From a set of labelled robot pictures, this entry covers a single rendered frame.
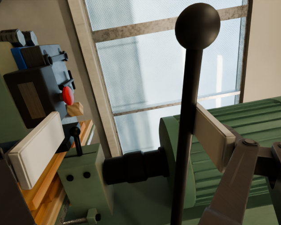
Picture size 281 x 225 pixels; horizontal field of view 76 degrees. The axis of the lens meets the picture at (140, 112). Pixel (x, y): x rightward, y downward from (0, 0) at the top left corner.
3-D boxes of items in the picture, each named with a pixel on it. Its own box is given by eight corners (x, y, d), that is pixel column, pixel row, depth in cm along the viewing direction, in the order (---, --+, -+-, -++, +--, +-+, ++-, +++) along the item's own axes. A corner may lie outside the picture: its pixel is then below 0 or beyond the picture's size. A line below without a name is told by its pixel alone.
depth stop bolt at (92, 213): (49, 215, 35) (100, 206, 35) (53, 222, 36) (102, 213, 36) (45, 226, 33) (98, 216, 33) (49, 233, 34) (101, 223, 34)
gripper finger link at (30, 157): (32, 190, 12) (20, 191, 12) (65, 137, 19) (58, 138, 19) (18, 152, 11) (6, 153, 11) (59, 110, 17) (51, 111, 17)
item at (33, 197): (42, 130, 41) (76, 123, 41) (44, 135, 42) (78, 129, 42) (-34, 212, 21) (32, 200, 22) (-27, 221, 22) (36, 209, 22)
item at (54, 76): (38, 46, 34) (67, 41, 34) (57, 101, 38) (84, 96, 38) (-11, 50, 22) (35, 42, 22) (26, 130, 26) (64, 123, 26)
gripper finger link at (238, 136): (250, 161, 10) (301, 158, 10) (212, 123, 15) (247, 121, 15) (245, 182, 11) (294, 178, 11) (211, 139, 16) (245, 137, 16)
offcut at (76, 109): (67, 112, 57) (79, 110, 57) (67, 103, 58) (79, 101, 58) (71, 117, 60) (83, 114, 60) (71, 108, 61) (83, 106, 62)
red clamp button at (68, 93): (64, 85, 29) (71, 83, 29) (70, 102, 30) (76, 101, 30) (58, 89, 26) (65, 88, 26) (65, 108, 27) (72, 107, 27)
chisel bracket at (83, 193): (60, 148, 37) (100, 141, 37) (79, 198, 43) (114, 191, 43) (45, 173, 31) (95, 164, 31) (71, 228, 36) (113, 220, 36)
